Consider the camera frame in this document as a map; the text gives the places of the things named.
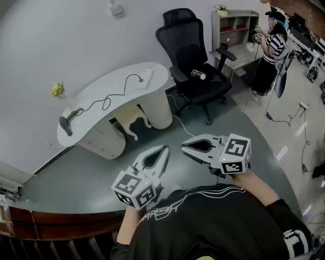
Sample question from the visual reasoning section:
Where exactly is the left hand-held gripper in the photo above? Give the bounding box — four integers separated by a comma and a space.
111, 144, 171, 210

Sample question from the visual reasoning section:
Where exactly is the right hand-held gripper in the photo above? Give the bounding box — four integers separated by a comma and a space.
180, 134, 252, 176

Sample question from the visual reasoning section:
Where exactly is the person's right forearm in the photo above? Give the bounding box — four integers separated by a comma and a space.
231, 169, 280, 207

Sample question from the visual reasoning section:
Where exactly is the person's left forearm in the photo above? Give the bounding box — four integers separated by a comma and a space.
116, 204, 143, 246

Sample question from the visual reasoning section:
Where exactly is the black hair dryer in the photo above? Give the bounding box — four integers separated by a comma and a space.
59, 107, 84, 137

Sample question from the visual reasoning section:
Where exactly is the cream carved stool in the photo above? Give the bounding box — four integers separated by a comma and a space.
113, 105, 153, 142

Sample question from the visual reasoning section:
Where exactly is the dark cylindrical bottle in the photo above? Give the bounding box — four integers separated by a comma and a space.
190, 69, 206, 81

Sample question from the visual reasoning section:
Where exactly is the person's black shirt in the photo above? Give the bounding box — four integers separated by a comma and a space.
110, 183, 315, 260

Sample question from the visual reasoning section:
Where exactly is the white curved table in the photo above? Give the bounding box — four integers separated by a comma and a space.
56, 61, 174, 160

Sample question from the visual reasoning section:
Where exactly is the black office chair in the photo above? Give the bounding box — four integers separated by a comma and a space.
155, 8, 238, 126

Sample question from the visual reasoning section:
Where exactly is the grey shelf desk unit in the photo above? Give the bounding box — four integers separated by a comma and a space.
209, 9, 265, 77

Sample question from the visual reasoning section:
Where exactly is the yellow flower ornament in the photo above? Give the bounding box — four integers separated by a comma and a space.
50, 81, 66, 99

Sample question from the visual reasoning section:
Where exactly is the brown wooden counter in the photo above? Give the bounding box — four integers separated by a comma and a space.
0, 204, 128, 260

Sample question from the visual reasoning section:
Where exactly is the small potted plant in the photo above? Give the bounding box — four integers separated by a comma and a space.
215, 3, 231, 17

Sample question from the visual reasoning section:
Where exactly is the white background desk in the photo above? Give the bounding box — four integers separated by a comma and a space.
286, 24, 325, 67

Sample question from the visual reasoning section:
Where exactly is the aluminium door track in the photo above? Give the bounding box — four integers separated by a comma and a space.
0, 174, 22, 202

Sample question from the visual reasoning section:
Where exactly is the white cable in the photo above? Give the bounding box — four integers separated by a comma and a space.
166, 94, 197, 138

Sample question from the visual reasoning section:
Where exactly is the black cable with plug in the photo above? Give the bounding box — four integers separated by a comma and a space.
75, 74, 142, 115

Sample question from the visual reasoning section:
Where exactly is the black floor cable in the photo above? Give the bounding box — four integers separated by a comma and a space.
265, 83, 305, 128
301, 121, 316, 174

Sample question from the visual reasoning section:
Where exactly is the black equipment frame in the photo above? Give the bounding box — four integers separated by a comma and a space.
306, 66, 320, 83

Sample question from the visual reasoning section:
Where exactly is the white wall junction box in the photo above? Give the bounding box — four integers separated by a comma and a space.
109, 3, 123, 16

